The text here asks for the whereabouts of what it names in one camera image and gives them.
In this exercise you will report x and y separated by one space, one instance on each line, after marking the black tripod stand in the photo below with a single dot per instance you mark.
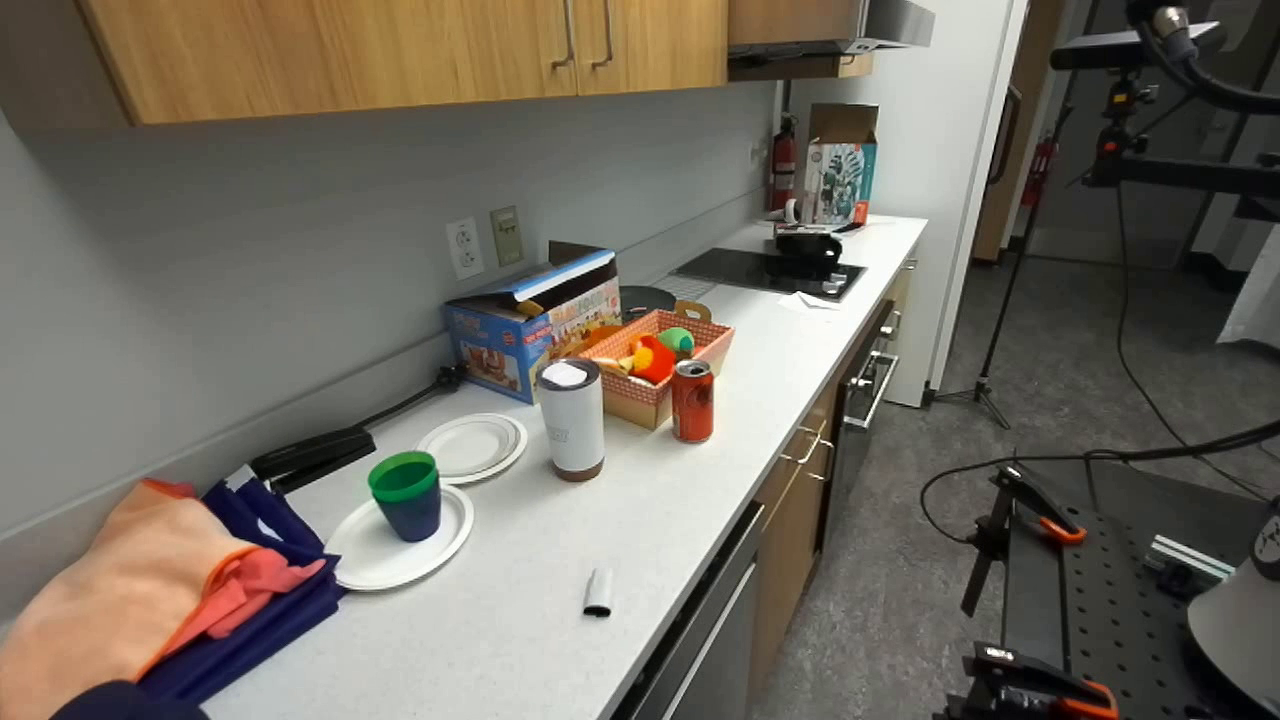
1020 253

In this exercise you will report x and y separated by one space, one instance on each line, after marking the black induction cooktop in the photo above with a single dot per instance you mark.
747 269

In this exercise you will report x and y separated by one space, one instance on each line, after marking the wooden base cabinet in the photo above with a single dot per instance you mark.
786 535

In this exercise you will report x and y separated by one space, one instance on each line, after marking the red soda can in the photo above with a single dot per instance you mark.
695 407

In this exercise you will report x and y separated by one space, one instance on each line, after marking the black handheld device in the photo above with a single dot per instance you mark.
312 457

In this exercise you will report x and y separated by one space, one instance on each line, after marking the white round plate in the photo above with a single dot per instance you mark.
474 446
372 562

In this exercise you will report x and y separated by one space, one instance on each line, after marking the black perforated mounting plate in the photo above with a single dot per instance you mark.
1133 627

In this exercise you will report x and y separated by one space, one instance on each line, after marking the aluminium extrusion bar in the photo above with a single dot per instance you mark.
1191 556

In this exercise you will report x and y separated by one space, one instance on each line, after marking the orange black clamp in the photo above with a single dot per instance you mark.
1062 531
1064 694

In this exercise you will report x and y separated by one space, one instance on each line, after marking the cookware print cardboard box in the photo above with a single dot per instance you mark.
840 174

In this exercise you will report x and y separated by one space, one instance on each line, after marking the coral cloth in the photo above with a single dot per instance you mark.
253 580

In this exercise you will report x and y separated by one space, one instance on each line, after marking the white wall outlet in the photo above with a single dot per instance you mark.
465 251

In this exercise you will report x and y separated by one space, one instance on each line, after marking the red toy food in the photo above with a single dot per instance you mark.
652 360

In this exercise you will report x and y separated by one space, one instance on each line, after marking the black pot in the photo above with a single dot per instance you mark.
810 251

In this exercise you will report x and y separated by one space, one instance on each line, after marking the beige wall switch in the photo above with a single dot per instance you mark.
505 238

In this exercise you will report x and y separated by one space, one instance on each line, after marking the green toy ball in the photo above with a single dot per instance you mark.
679 341

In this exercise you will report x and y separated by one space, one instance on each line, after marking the small white black cylinder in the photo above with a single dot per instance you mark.
599 599

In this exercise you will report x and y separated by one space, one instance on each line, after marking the navy blue cloth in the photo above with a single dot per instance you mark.
266 632

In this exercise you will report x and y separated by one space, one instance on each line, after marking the dark grey round plate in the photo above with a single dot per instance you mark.
651 301

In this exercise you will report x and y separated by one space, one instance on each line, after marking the peach cloth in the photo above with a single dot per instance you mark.
106 600

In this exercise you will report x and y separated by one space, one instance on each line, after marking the small wooden cabinet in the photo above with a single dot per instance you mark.
794 23

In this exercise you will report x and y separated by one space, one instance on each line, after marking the steel dishwasher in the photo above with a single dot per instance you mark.
720 640

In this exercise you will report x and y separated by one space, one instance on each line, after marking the black stereo camera bar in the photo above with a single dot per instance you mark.
1104 51

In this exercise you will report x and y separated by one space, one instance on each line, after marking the blue food toy box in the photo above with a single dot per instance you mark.
514 341

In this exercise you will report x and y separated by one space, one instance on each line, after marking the black oven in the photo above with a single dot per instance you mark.
863 414

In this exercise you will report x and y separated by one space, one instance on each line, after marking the white tumbler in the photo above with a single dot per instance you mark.
570 420

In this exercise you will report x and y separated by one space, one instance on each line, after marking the brown wooden door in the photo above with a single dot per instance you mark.
1024 200

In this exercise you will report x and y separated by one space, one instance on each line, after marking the green and blue cup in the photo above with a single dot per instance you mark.
406 505

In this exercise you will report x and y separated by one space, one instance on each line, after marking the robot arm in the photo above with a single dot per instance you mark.
1246 632

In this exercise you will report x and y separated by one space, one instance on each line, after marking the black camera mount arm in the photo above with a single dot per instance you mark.
1175 174

